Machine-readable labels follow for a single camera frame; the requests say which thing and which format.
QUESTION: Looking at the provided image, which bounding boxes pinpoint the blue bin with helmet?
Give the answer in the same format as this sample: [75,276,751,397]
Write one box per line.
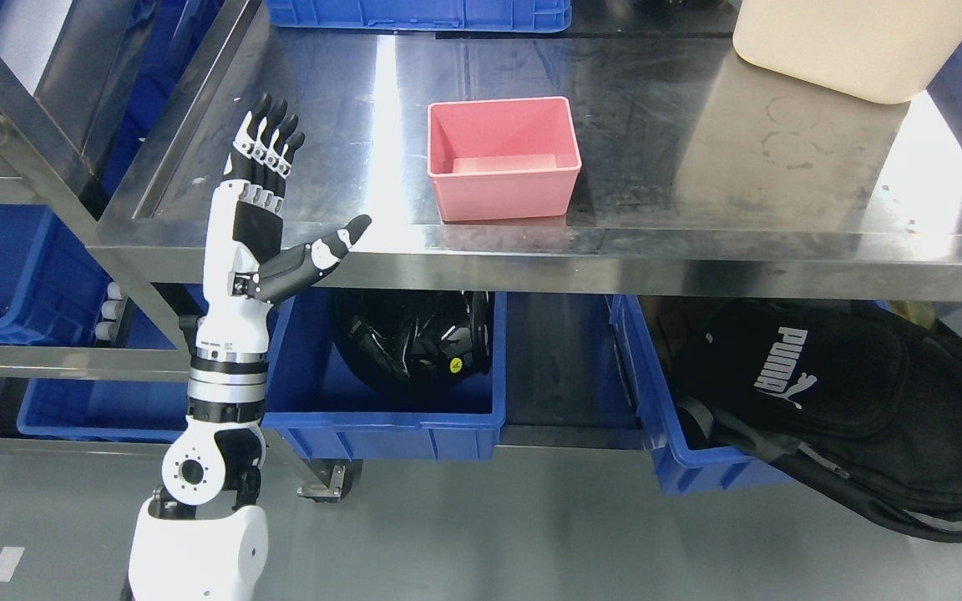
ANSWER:
[262,288,509,461]

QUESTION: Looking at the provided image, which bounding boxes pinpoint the cream plastic container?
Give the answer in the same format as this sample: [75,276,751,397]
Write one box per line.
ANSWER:
[732,1,962,105]

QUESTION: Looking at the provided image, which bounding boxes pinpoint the steel shelf rack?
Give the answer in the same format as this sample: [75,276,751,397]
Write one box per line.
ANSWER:
[0,0,256,456]

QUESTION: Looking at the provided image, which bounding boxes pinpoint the caster wheel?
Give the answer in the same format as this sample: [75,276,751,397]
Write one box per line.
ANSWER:
[296,459,364,503]

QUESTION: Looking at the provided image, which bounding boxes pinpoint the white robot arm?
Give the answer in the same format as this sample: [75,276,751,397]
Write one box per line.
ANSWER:
[121,94,371,600]

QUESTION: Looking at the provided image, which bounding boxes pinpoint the blue shelf bin left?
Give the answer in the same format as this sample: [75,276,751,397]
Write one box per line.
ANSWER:
[0,205,109,346]

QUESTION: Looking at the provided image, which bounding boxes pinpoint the black helmet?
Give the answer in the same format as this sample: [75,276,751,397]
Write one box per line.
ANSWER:
[329,288,495,402]

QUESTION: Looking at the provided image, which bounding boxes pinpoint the blue shelf bin lower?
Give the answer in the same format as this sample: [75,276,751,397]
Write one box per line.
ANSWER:
[15,379,187,442]

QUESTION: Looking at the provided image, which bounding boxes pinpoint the black Puma backpack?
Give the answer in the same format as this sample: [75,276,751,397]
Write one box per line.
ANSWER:
[671,298,962,543]

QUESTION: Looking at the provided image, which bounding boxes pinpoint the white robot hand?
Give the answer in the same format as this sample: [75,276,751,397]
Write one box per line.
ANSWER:
[197,93,372,361]

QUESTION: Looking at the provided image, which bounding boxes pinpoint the stainless steel table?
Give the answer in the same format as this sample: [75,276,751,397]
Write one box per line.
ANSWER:
[95,1,962,301]

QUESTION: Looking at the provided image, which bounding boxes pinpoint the blue bin with backpack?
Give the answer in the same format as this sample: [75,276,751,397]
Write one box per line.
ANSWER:
[610,295,792,496]

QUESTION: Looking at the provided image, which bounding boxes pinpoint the blue shelf bin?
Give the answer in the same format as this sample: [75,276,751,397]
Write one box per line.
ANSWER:
[0,205,109,346]
[15,379,187,442]

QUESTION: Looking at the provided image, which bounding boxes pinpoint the pink plastic storage box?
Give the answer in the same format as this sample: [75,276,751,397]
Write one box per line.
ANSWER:
[427,96,583,222]

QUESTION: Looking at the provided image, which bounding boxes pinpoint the blue bin on table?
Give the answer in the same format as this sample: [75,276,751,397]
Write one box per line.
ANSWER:
[264,1,573,33]

